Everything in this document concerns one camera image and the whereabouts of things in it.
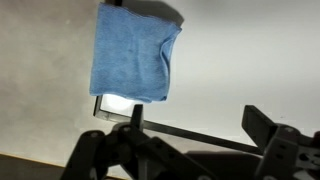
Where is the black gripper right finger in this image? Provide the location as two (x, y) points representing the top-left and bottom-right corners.
(241, 104), (320, 180)

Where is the black framed whiteboard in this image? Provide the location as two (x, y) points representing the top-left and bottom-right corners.
(93, 0), (320, 156)

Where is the blue microfiber cloth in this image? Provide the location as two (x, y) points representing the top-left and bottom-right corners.
(89, 2), (183, 104)

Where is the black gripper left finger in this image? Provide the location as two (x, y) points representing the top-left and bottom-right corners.
(59, 103), (218, 180)

